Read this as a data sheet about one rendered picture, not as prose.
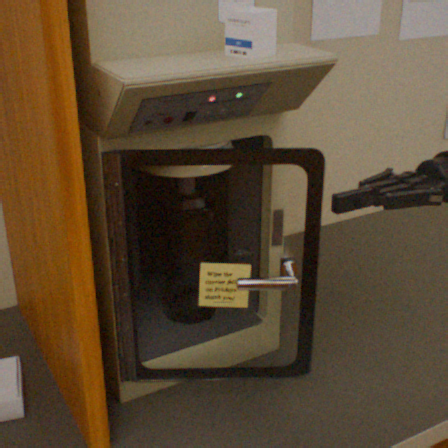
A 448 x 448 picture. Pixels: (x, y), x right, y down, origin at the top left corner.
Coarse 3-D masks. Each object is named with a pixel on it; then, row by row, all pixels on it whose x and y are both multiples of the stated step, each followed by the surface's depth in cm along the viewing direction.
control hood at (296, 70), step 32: (96, 64) 83; (128, 64) 82; (160, 64) 82; (192, 64) 82; (224, 64) 82; (256, 64) 83; (288, 64) 85; (320, 64) 88; (96, 96) 85; (128, 96) 77; (160, 96) 80; (288, 96) 94; (128, 128) 85
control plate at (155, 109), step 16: (176, 96) 81; (192, 96) 83; (208, 96) 85; (224, 96) 86; (240, 96) 88; (256, 96) 90; (144, 112) 82; (160, 112) 84; (176, 112) 86; (240, 112) 93; (144, 128) 87; (160, 128) 88
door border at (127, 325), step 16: (112, 160) 89; (112, 176) 90; (112, 192) 91; (112, 208) 92; (112, 240) 94; (112, 272) 96; (128, 288) 97; (128, 304) 99; (128, 320) 100; (128, 336) 101; (128, 352) 102; (128, 368) 104
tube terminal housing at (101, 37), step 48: (96, 0) 81; (144, 0) 84; (192, 0) 87; (288, 0) 95; (96, 48) 83; (144, 48) 87; (192, 48) 90; (96, 144) 89; (144, 144) 92; (192, 144) 96; (96, 192) 94; (96, 240) 100; (96, 288) 106; (144, 384) 109
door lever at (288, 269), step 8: (288, 264) 96; (288, 272) 95; (296, 272) 97; (240, 280) 92; (248, 280) 92; (256, 280) 92; (264, 280) 92; (272, 280) 92; (280, 280) 92; (288, 280) 92; (296, 280) 92; (240, 288) 92; (248, 288) 92; (256, 288) 92; (264, 288) 92; (272, 288) 93; (280, 288) 93; (288, 288) 93; (296, 288) 92
